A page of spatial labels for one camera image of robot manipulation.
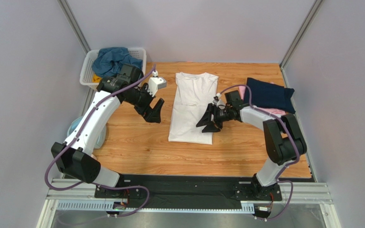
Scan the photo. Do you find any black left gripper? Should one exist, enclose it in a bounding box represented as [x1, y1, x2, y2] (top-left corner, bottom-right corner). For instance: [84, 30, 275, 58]
[124, 83, 164, 123]

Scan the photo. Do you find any white t-shirt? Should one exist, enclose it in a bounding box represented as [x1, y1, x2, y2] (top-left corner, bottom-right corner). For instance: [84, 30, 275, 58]
[168, 72, 219, 145]

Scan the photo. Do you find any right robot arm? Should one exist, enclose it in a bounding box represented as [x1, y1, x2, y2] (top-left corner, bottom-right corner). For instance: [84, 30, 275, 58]
[196, 90, 307, 200]

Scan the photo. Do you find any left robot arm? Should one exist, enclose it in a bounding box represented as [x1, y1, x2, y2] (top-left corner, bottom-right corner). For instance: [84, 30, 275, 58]
[48, 64, 167, 188]

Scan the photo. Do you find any folded pink t-shirt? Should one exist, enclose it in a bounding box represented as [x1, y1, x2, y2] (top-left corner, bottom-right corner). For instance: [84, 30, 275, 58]
[239, 86, 286, 115]

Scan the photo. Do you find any light blue plastic object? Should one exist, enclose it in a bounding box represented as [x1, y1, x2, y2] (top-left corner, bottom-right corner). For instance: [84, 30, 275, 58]
[67, 116, 107, 149]

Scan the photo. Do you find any folded navy t-shirt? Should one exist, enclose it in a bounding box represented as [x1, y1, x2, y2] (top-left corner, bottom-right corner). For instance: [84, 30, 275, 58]
[244, 77, 296, 114]

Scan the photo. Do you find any yellow t-shirt in basket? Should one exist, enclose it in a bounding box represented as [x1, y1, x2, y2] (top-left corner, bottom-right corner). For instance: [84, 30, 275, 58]
[92, 74, 102, 83]

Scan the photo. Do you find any crumpled blue t-shirt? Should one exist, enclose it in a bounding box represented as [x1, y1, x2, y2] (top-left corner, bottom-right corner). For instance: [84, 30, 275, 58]
[92, 47, 143, 77]

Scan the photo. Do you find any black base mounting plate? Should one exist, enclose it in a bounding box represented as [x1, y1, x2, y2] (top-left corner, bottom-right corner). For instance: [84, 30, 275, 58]
[95, 174, 283, 209]

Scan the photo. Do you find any white plastic laundry basket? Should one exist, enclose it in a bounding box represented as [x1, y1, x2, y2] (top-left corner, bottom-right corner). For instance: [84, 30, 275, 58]
[79, 47, 147, 91]

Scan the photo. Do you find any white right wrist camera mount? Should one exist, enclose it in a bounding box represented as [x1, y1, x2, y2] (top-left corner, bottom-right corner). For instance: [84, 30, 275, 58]
[212, 93, 226, 109]

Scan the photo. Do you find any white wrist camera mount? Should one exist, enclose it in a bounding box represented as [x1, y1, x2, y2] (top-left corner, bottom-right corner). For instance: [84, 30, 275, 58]
[212, 93, 226, 109]
[147, 70, 167, 97]

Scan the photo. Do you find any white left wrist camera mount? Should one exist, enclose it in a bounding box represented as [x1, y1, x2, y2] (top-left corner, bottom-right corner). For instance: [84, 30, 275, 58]
[147, 70, 167, 97]

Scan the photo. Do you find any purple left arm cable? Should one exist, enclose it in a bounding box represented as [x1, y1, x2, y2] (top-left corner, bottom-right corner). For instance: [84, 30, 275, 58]
[45, 64, 156, 219]

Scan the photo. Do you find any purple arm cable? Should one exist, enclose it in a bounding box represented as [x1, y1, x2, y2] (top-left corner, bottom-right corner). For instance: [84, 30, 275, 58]
[215, 84, 302, 221]
[45, 64, 156, 219]

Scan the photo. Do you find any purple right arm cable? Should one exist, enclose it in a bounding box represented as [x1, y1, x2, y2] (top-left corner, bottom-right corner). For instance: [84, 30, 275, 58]
[215, 84, 302, 221]

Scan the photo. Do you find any left corner aluminium post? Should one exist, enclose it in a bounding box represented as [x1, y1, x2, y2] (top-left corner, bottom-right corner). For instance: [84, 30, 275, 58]
[57, 0, 91, 54]

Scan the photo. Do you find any corner aluminium post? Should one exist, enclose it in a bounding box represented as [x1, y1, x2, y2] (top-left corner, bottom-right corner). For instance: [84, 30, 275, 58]
[57, 0, 91, 54]
[279, 0, 325, 70]

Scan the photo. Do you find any right corner aluminium post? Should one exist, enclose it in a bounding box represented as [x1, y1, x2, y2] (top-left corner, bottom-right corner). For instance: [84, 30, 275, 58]
[279, 0, 325, 70]

